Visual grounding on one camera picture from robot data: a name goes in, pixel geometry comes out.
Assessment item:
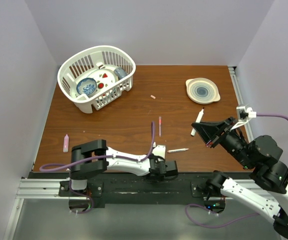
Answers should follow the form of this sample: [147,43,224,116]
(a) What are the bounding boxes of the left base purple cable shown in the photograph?
[68,184,95,215]

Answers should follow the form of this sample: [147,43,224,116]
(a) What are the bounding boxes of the white pink-end marker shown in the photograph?
[167,148,189,154]

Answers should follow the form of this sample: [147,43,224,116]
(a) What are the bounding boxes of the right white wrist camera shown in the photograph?
[231,104,257,130]

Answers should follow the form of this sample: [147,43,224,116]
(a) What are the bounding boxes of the purple pen cap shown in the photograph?
[63,134,69,153]

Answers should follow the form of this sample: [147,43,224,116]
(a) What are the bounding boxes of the white plastic dish basket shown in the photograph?
[57,45,136,114]

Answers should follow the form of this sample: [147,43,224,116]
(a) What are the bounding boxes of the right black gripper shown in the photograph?
[191,114,254,168]

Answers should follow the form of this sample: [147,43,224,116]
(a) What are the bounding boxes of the pink highlighter pen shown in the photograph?
[158,116,162,137]

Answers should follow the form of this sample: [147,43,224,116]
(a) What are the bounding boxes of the white black-tip marker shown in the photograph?
[190,107,205,137]

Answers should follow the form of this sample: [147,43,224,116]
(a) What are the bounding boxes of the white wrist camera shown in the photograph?
[152,142,166,159]
[231,104,257,130]

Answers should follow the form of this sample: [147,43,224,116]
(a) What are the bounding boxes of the blue patterned bowl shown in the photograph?
[76,77,97,96]

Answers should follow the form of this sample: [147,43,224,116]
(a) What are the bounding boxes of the grey blue cup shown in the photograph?
[113,67,128,80]

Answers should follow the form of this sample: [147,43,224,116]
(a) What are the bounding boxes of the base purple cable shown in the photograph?
[185,203,261,230]
[68,184,95,215]

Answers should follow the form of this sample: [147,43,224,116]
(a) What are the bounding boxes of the aluminium frame rail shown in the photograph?
[228,66,257,142]

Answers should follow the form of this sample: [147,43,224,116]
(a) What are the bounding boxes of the white strawberry plate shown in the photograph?
[87,68,118,91]

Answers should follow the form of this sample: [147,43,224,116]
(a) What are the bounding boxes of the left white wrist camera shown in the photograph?
[152,142,166,159]

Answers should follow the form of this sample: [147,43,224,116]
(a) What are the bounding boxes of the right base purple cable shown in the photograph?
[185,203,261,230]

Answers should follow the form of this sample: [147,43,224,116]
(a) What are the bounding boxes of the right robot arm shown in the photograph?
[192,117,288,239]

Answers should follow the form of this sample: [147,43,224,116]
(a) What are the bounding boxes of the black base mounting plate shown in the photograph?
[28,172,213,211]

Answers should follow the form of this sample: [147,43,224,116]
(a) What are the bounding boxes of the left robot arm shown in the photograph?
[69,139,178,196]

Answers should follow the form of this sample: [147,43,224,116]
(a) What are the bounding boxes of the beige plate blue rings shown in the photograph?
[185,77,221,105]

